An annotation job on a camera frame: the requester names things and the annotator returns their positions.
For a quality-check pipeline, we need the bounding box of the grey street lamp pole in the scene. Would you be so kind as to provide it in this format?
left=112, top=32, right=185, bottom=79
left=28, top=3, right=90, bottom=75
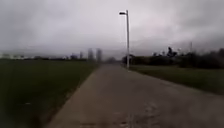
left=118, top=9, right=131, bottom=70

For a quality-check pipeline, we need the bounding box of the row of distant trees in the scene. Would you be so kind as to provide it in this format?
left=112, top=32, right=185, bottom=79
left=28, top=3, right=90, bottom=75
left=0, top=48, right=104, bottom=63

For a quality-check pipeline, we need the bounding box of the grey asphalt path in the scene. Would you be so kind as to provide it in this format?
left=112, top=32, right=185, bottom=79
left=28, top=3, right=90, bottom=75
left=43, top=63, right=224, bottom=128

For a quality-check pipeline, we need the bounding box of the row of dark trees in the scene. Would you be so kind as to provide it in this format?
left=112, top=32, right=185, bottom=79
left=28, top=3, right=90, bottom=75
left=121, top=46, right=224, bottom=70

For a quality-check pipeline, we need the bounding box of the grass field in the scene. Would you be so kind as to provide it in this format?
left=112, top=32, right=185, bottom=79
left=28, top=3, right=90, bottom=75
left=129, top=64, right=224, bottom=96
left=0, top=59, right=100, bottom=128

